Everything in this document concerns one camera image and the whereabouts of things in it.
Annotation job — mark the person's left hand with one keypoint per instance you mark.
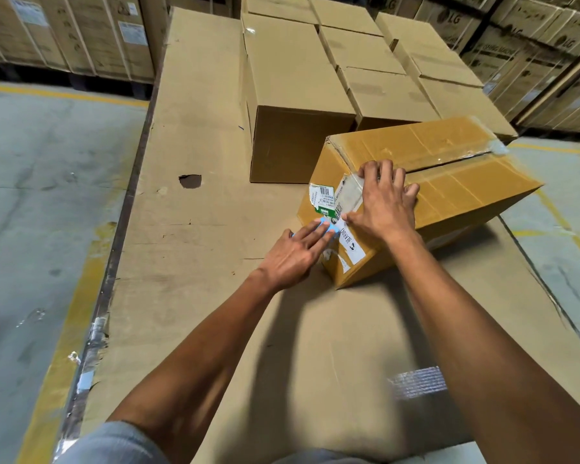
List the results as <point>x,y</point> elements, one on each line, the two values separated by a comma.
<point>290,258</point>

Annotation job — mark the person's right hand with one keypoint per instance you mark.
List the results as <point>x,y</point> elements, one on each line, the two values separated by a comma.
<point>386,207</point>

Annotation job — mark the clear tape strip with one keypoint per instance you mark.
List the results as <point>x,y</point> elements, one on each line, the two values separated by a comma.
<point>349,193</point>

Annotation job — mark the blue dispenser with tape roll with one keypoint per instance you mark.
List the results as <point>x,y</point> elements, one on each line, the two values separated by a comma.
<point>329,228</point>

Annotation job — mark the yellow-brown cardboard box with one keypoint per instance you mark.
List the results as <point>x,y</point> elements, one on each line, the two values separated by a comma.
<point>464,188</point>

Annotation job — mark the person's right forearm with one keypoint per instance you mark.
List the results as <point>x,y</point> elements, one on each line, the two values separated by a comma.
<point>488,362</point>

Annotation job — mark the person's left forearm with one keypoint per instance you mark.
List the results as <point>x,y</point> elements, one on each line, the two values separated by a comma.
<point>198,372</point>

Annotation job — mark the stack of plain cardboard cartons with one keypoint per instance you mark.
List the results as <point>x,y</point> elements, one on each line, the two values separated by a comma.
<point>295,82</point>

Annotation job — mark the grey shirt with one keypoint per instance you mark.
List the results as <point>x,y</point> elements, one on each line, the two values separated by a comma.
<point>111,444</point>

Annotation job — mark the wall of large printed cartons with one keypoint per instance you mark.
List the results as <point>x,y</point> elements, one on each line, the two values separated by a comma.
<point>77,33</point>

